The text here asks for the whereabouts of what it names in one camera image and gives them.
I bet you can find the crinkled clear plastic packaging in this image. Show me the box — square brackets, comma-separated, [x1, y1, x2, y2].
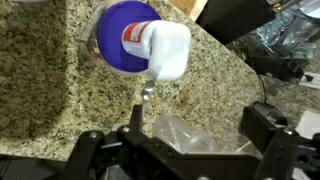
[256, 8, 320, 56]

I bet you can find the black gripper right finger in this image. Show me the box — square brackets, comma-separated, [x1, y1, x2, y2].
[239, 101, 320, 180]

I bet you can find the black knife block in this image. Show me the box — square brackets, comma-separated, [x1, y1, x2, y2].
[195, 0, 276, 46]

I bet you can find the white earbuds case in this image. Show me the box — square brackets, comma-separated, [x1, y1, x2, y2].
[147, 20, 192, 82]

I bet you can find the clear plastic cup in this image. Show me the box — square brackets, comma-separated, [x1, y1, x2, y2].
[152, 114, 218, 154]

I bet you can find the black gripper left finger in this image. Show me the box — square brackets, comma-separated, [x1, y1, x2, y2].
[59, 104, 183, 180]

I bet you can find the steel spoon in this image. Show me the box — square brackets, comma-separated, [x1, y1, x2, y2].
[140, 79, 156, 126]

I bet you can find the clear jar purple lid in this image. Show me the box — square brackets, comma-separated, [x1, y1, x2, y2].
[79, 0, 163, 77]

